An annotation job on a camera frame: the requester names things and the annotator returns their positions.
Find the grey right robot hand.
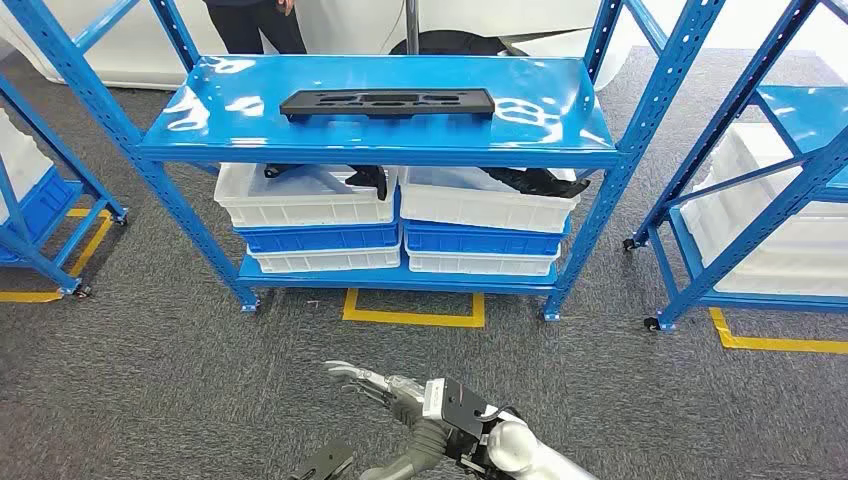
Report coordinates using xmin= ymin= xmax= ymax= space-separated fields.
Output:
xmin=324 ymin=360 xmax=427 ymax=429

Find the person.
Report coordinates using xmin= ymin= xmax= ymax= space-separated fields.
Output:
xmin=201 ymin=0 xmax=307 ymax=56

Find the white car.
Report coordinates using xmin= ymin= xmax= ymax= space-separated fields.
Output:
xmin=0 ymin=0 xmax=670 ymax=92

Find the silver metal pole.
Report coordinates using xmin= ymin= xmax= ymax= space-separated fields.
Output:
xmin=405 ymin=0 xmax=421 ymax=56

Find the black plastic plate holder part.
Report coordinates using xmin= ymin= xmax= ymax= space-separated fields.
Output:
xmin=279 ymin=87 xmax=497 ymax=124

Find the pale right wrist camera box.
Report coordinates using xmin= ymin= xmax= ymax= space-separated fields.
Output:
xmin=422 ymin=377 xmax=490 ymax=440

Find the black plastic car part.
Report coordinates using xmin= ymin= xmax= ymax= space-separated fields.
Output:
xmin=480 ymin=166 xmax=591 ymax=200
xmin=263 ymin=163 xmax=389 ymax=201

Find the blue metal shelf rack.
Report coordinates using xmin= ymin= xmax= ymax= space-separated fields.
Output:
xmin=1 ymin=0 xmax=728 ymax=324
xmin=622 ymin=0 xmax=848 ymax=333
xmin=0 ymin=72 xmax=130 ymax=299

